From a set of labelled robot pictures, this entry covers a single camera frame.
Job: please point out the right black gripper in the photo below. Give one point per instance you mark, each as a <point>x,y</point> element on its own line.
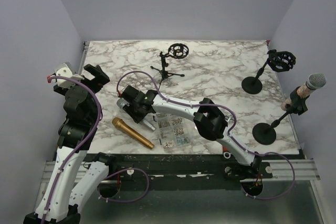
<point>137,118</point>

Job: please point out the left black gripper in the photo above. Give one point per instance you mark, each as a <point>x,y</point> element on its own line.
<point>101,78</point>

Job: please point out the grey microphone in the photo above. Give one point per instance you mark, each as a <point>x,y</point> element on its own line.
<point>122,104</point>

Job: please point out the gold microphone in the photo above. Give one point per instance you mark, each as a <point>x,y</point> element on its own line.
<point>120,125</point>

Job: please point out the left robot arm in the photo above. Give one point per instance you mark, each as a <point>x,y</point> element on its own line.
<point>64,199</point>

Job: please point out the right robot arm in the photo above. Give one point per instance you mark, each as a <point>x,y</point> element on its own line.
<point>208,118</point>

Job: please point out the black round-base clip stand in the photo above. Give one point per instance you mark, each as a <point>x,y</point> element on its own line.
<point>265,134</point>

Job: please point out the clear plastic screw box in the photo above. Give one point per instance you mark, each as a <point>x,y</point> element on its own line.
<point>173,131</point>

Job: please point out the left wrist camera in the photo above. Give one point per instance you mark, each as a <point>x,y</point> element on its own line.
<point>65,70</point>

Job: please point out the black front mounting rail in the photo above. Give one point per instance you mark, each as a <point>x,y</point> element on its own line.
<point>163,172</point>

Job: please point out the red-handled adjustable wrench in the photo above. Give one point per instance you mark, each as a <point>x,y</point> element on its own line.
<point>227,155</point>

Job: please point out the cork-handle silver-head microphone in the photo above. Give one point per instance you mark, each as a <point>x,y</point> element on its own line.
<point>315,81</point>

